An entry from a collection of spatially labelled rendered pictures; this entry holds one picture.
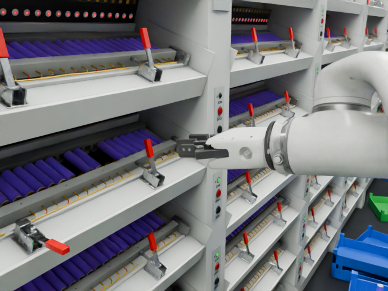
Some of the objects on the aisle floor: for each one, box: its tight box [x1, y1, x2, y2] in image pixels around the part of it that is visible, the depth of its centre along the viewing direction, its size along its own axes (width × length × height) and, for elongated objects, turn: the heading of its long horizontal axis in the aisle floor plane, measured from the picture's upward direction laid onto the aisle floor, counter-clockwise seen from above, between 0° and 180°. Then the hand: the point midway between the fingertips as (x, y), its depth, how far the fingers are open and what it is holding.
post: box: [260, 0, 327, 291], centre depth 153 cm, size 20×9×181 cm, turn 56°
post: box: [134, 0, 232, 291], centre depth 98 cm, size 20×9×181 cm, turn 56°
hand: (194, 145), depth 68 cm, fingers open, 3 cm apart
